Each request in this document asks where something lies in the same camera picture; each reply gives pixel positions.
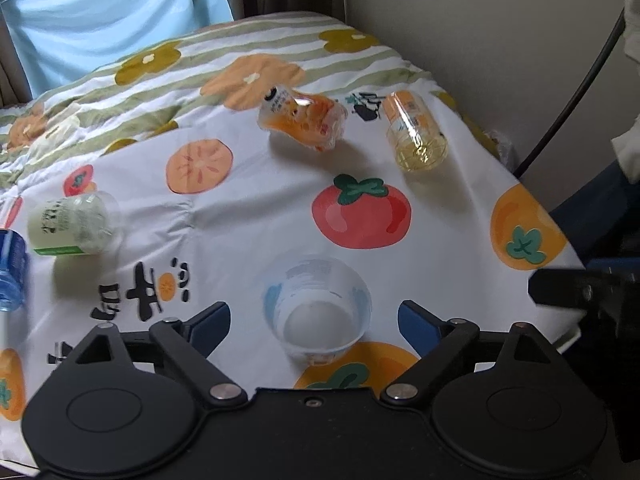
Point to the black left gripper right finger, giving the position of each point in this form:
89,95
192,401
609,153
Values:
443,349

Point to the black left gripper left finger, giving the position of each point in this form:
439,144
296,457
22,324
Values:
185,347

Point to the white blue-label plastic cup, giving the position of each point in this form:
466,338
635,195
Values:
316,306

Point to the yellow orange-label plastic cup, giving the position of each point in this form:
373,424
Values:
413,133

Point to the orange jelly plastic cup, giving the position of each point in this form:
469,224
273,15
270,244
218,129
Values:
312,120

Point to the white persimmon-print cloth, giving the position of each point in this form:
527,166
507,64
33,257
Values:
207,212

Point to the floral striped quilt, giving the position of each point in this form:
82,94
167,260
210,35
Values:
184,81

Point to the left brown curtain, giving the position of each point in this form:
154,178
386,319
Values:
14,87

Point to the light blue window cloth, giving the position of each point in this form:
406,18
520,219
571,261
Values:
59,41

